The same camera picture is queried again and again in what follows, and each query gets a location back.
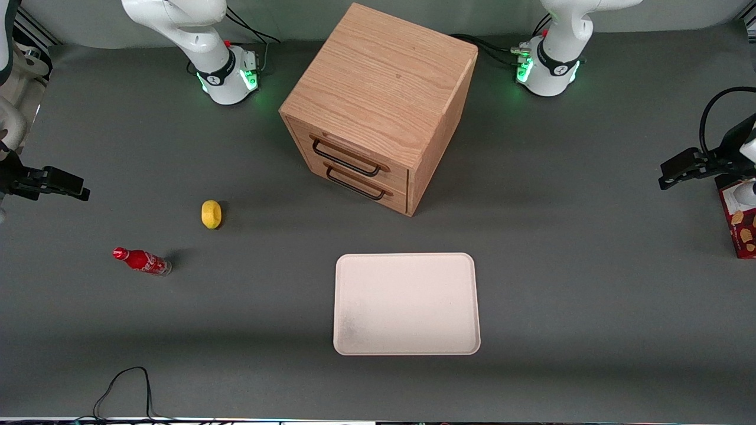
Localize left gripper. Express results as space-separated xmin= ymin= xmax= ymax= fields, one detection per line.
xmin=658 ymin=114 xmax=756 ymax=191

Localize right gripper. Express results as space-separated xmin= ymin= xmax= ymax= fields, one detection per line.
xmin=0 ymin=151 xmax=91 ymax=202

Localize red cookie box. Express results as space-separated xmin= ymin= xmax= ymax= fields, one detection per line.
xmin=715 ymin=176 xmax=756 ymax=260

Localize cream plastic tray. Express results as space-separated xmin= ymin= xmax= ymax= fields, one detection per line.
xmin=333 ymin=253 xmax=481 ymax=357

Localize red cola bottle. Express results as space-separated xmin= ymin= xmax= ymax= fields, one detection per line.
xmin=112 ymin=247 xmax=172 ymax=277

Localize yellow lemon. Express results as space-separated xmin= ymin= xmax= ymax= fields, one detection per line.
xmin=201 ymin=200 xmax=223 ymax=230

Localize wooden drawer front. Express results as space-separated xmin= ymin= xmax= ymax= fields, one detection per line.
xmin=292 ymin=118 xmax=410 ymax=193
xmin=306 ymin=151 xmax=409 ymax=215

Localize wooden drawer cabinet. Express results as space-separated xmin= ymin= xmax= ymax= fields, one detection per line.
xmin=279 ymin=2 xmax=479 ymax=217

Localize thin black table cable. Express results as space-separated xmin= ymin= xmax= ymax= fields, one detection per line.
xmin=74 ymin=366 xmax=178 ymax=424

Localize black left base cables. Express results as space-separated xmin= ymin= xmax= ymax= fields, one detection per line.
xmin=448 ymin=13 xmax=553 ymax=68

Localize black base cables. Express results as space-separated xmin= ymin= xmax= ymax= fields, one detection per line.
xmin=224 ymin=6 xmax=282 ymax=74
xmin=448 ymin=13 xmax=553 ymax=68

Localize black right base cables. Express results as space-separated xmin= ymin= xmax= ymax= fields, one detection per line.
xmin=224 ymin=6 xmax=282 ymax=74

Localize black metal drawer handle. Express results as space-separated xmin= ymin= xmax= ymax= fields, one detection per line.
xmin=311 ymin=137 xmax=382 ymax=178
xmin=324 ymin=165 xmax=386 ymax=201

